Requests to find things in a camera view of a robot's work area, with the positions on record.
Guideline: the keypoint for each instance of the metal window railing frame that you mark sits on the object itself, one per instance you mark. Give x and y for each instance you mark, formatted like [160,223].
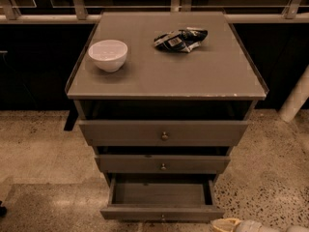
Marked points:
[83,11]

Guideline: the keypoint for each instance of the grey top drawer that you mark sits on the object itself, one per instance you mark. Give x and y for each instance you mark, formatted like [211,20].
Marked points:
[162,133]

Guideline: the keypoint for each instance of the grey wooden drawer cabinet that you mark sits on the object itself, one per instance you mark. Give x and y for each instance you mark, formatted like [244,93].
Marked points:
[216,81]

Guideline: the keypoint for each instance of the grey bottom drawer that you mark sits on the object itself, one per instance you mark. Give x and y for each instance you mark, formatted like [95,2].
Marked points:
[161,197]

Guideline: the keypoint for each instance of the crumpled blue chip bag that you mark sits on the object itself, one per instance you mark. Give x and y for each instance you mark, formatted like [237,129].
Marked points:
[183,40]

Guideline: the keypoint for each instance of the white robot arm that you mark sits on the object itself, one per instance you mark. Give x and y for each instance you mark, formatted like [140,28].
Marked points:
[294,228]

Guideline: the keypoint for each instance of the grey middle drawer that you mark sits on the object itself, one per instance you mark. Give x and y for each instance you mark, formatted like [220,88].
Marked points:
[162,164]

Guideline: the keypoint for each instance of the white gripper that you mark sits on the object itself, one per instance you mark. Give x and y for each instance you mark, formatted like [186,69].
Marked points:
[257,226]

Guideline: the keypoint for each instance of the white ceramic bowl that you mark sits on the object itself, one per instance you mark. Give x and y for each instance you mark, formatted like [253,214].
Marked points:
[108,55]

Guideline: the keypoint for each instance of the white angled floor pipe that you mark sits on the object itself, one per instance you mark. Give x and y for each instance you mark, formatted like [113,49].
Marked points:
[296,99]

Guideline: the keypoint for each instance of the grey drawer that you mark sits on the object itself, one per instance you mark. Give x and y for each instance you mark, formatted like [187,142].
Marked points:
[162,133]
[162,164]
[161,197]

